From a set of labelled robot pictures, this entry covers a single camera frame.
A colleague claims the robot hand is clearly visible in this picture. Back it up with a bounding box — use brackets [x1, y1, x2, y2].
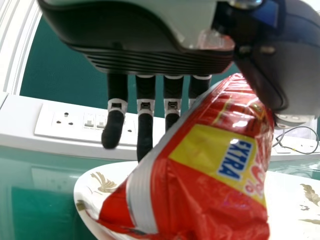
[37, 0, 320, 164]

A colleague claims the red biscuit packet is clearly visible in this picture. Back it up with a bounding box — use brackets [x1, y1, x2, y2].
[96, 27, 276, 240]

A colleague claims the white plate brown leaf pattern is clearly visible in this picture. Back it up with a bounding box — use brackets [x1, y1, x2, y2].
[73, 161, 320, 240]

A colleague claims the white socket strip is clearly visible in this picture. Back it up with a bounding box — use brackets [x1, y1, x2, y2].
[0, 92, 320, 163]

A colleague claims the white partition frame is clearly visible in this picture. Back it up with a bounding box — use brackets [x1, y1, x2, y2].
[0, 0, 42, 96]

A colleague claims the grey looped cable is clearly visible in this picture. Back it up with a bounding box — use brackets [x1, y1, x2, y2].
[271, 124, 320, 154]

